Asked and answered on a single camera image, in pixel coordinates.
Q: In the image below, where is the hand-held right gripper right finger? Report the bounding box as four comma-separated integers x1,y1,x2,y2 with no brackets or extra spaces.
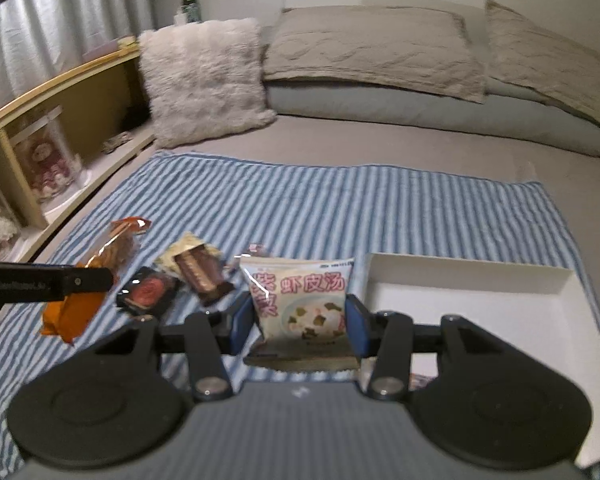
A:
345,296,503,401

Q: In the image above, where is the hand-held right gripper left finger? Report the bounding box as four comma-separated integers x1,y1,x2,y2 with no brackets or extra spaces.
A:
96,292,258,401

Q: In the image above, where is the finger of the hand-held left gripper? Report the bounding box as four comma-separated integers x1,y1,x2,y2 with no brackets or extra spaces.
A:
62,266,117,300

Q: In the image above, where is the orange clear fried snack packet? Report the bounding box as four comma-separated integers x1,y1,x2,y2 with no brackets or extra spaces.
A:
39,216,152,346

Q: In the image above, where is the white soup packet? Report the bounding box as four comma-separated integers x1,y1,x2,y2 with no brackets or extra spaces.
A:
237,255,361,372

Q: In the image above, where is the cream snack packet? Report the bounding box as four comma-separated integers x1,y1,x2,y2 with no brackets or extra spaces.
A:
154,231,221,273

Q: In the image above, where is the white cardboard box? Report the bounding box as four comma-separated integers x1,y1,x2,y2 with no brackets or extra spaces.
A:
362,251,600,470

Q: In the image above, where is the dark round pastry pack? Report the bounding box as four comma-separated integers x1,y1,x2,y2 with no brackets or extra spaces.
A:
116,266,181,317

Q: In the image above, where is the brown wafer pack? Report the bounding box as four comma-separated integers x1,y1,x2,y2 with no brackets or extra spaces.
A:
172,247,236,307

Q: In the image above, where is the wooden bedside shelf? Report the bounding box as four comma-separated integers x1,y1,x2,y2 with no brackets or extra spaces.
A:
0,35,156,331

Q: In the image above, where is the red doll in clear case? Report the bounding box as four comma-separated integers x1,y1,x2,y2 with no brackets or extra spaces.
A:
12,107,88,211

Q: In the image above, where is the blue white striped blanket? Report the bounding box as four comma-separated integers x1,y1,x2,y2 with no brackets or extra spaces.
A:
0,150,600,480

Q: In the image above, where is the small lace item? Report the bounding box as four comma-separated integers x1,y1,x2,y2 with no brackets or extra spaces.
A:
102,131,133,156

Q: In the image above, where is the folded grey duvet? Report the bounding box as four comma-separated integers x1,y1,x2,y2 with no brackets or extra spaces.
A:
262,25,600,163

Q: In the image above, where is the fluffy white pillow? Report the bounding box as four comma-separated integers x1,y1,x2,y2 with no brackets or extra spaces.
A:
137,17,278,150

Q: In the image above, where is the grey curtain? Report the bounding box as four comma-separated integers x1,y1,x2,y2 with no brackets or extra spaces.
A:
0,0,158,121

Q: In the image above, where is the beige quilted pillow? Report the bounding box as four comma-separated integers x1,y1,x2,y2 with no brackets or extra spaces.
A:
484,0,600,136
262,7,488,105

